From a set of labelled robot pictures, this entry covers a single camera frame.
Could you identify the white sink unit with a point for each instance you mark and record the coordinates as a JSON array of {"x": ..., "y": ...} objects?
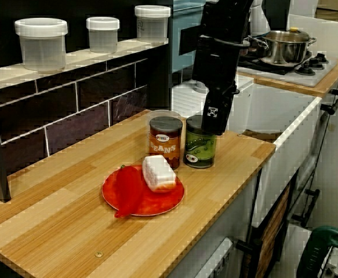
[{"x": 273, "y": 110}]

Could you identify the steel cooking pot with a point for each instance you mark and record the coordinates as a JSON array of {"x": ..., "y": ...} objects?
[{"x": 284, "y": 52}]

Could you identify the grey ice dispenser panel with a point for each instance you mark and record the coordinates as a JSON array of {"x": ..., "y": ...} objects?
[{"x": 221, "y": 260}]

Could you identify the large white-lidded plastic jar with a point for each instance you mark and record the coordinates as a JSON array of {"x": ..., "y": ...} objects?
[
  {"x": 41, "y": 49},
  {"x": 152, "y": 29}
]

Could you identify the small white-lidded plastic jar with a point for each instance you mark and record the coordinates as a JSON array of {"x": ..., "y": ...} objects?
[{"x": 102, "y": 37}]

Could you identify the beans can orange label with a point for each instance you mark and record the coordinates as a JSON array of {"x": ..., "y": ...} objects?
[{"x": 165, "y": 144}]

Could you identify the translucent plastic cup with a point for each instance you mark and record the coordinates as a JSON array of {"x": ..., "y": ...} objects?
[{"x": 157, "y": 113}]

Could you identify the black tiled backsplash shelf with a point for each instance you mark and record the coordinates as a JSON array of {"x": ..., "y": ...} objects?
[{"x": 55, "y": 116}]

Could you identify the black stove grate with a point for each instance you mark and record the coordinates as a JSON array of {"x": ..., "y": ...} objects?
[{"x": 250, "y": 63}]

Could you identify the red plate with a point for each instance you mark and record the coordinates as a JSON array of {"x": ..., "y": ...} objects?
[{"x": 157, "y": 202}]

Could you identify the wood panel black frame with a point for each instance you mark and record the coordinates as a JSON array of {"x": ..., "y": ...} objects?
[{"x": 273, "y": 231}]

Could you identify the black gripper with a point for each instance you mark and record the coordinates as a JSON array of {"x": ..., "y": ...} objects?
[{"x": 215, "y": 66}]

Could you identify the peas can green label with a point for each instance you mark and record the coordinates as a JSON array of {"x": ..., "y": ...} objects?
[{"x": 197, "y": 150}]

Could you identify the red chili pepper toy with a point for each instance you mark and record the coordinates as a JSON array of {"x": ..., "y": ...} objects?
[{"x": 128, "y": 188}]

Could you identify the white toy stove top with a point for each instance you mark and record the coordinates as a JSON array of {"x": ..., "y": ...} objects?
[{"x": 310, "y": 78}]

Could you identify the white and orange sushi toy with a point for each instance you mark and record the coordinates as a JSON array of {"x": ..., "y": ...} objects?
[{"x": 157, "y": 171}]

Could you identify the steel pot lid yellow knob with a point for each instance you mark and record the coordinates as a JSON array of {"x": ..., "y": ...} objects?
[{"x": 284, "y": 36}]

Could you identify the white cabinet with dispenser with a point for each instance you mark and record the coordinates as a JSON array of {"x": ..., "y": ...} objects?
[{"x": 209, "y": 226}]

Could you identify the grey toy faucet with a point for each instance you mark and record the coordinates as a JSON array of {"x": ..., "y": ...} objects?
[{"x": 260, "y": 20}]

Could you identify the black stove knob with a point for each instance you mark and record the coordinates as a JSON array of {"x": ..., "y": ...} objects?
[
  {"x": 316, "y": 63},
  {"x": 307, "y": 70},
  {"x": 323, "y": 58}
]

